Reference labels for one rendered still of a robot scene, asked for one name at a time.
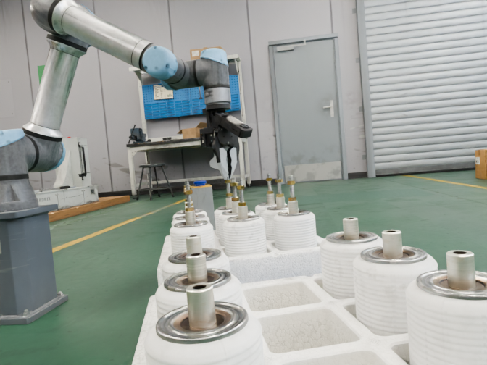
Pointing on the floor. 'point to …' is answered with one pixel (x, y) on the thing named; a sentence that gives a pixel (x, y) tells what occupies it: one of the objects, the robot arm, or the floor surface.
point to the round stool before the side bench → (151, 179)
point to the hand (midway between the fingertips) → (228, 174)
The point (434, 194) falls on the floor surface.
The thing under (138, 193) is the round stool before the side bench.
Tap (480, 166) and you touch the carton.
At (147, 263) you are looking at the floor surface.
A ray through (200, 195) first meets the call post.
